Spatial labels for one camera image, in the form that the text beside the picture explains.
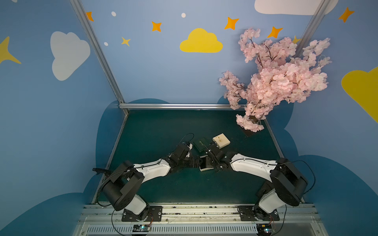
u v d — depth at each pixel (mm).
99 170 699
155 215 737
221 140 1013
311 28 765
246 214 743
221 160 662
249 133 1087
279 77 608
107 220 733
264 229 712
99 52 844
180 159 692
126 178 489
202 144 984
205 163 802
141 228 704
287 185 447
